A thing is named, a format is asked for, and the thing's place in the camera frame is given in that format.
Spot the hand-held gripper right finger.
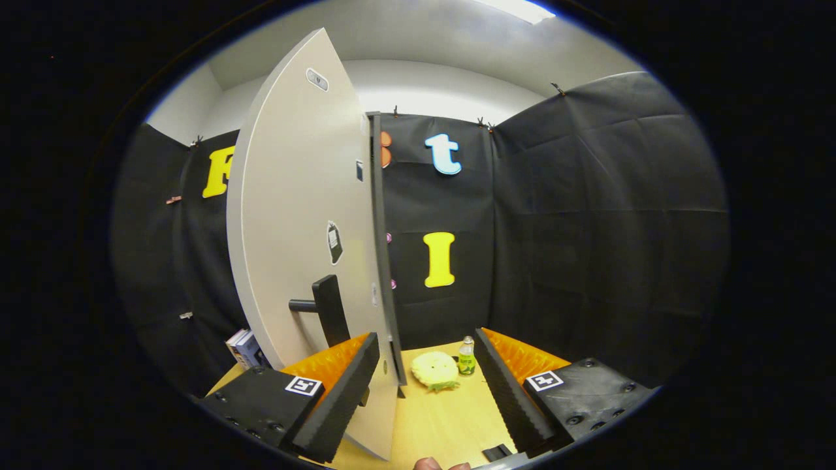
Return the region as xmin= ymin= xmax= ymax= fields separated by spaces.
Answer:
xmin=474 ymin=328 xmax=656 ymax=458

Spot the black cabinet door handle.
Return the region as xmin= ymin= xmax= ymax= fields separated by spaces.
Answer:
xmin=289 ymin=274 xmax=371 ymax=409

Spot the green drink bottle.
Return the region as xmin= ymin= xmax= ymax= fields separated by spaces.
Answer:
xmin=457 ymin=336 xmax=477 ymax=376

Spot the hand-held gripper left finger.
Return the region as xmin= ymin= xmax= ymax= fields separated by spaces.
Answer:
xmin=199 ymin=332 xmax=381 ymax=464

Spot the long ceiling light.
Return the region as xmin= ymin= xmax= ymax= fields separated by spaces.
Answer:
xmin=474 ymin=0 xmax=557 ymax=25

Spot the blue book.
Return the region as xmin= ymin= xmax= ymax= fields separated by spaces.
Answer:
xmin=236 ymin=332 xmax=272 ymax=371

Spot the white book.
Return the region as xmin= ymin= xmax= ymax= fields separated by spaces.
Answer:
xmin=225 ymin=328 xmax=252 ymax=366

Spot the black backdrop cloth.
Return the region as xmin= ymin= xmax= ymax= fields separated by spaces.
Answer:
xmin=111 ymin=70 xmax=730 ymax=399

